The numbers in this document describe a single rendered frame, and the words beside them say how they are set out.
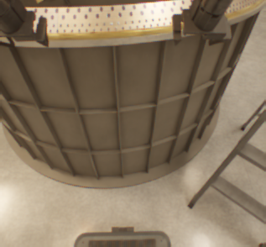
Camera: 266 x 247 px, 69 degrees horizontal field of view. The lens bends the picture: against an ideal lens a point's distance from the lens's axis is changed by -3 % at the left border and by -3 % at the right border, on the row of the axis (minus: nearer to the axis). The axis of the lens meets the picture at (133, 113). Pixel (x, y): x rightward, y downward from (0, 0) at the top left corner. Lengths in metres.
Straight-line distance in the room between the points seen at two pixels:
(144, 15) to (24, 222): 1.48
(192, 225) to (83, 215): 0.75
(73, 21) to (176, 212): 1.33
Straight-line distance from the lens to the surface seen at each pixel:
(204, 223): 1.60
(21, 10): 0.54
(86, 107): 0.97
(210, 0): 0.45
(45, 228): 1.62
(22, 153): 1.92
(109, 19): 0.72
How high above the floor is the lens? 1.48
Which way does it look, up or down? 49 degrees down
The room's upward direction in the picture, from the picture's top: 1 degrees clockwise
